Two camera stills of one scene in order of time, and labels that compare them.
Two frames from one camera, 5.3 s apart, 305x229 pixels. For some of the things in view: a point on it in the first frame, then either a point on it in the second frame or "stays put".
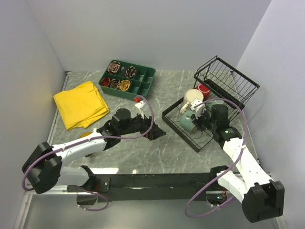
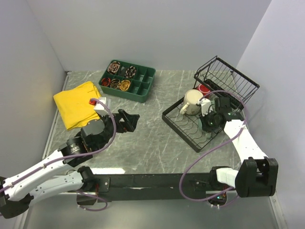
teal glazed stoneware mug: x=186 y=120 → x=208 y=134
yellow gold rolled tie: x=125 y=85 stays put
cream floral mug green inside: x=189 y=96 stays put
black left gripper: x=155 y=132 → x=131 y=119
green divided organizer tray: x=126 y=80 stays put
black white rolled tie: x=130 y=72 stays put
